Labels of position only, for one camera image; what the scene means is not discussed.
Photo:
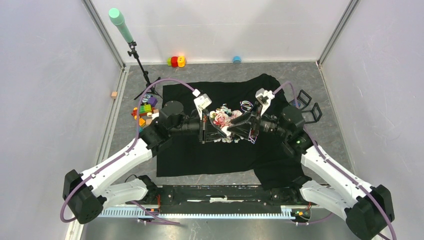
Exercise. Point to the blue cup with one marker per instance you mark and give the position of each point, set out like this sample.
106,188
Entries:
236,59

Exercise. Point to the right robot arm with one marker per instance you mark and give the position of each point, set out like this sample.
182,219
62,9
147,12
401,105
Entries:
366,209

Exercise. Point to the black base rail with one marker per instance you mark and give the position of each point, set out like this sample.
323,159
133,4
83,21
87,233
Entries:
222,199

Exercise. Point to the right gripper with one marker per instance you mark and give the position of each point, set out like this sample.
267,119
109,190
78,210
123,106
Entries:
245,121

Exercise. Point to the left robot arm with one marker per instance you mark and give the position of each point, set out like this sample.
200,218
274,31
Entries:
86,194

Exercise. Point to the owl eight toy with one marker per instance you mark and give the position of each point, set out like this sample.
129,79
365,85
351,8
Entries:
145,98

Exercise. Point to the red duplo car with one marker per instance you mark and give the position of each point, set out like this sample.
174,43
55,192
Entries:
144,110

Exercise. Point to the green microphone on stand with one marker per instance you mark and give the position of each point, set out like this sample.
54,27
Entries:
118,20

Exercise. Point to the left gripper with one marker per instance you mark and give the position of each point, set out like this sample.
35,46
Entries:
207,132

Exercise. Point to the purple cube block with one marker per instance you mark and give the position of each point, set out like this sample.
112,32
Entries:
152,101

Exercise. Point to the red yellow green toy rings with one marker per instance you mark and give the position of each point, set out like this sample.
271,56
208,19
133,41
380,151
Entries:
176,61

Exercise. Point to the black floral t-shirt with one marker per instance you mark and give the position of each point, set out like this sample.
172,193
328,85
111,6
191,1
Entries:
264,155

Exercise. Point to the yellow duplo brick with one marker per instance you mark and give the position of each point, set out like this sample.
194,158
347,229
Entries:
141,122

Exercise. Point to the wooden cube on rail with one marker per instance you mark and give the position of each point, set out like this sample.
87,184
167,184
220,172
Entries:
114,95

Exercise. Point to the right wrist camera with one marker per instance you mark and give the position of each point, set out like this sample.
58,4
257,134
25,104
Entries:
264,97

